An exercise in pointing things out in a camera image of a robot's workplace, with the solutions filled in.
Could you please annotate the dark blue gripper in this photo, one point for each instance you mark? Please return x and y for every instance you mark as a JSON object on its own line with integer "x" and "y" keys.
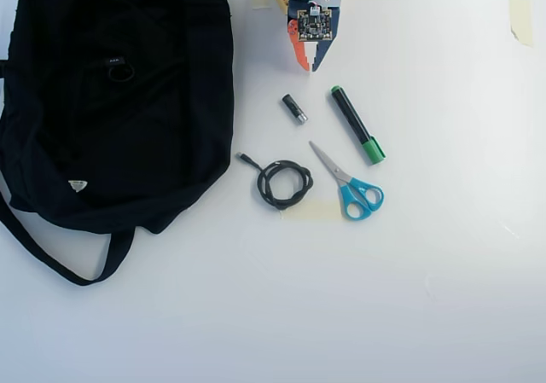
{"x": 326, "y": 55}

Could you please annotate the black fabric bag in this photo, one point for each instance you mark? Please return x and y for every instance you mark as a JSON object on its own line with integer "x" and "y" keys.
{"x": 106, "y": 144}

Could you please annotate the black AA battery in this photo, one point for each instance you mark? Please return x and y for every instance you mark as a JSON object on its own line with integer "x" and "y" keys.
{"x": 293, "y": 109}

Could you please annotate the black marker with green cap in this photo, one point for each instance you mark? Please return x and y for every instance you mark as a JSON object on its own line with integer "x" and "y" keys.
{"x": 354, "y": 118}

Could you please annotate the wide beige masking tape strip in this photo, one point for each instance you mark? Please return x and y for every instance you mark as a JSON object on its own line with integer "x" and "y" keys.
{"x": 311, "y": 210}

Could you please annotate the torn beige masking tape strip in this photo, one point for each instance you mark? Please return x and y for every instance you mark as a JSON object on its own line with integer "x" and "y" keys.
{"x": 521, "y": 20}

